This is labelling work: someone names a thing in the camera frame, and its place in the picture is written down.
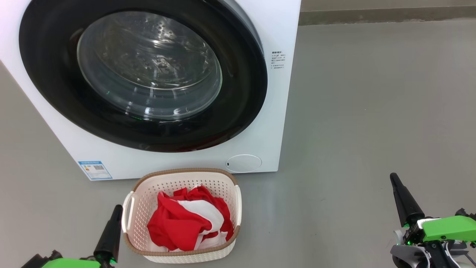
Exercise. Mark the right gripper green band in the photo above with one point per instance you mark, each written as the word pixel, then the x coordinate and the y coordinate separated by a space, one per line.
pixel 446 229

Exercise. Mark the white front-load washing machine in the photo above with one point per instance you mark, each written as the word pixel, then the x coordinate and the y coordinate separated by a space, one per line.
pixel 282 111

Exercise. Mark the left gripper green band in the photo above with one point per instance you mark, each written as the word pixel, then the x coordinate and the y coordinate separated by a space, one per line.
pixel 70 263

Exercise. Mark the red and white garment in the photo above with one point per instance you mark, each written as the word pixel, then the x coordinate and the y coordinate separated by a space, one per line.
pixel 174 227

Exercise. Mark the cream perforated laundry basket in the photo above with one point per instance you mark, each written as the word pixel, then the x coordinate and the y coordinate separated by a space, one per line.
pixel 148 190

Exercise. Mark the black round glass washer door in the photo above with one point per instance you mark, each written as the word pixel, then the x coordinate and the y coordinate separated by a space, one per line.
pixel 52 74

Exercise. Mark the blue energy label sticker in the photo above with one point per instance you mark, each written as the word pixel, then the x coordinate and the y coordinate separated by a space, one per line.
pixel 95 170

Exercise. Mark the round white filter cover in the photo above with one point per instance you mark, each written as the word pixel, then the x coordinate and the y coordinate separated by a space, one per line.
pixel 243 163

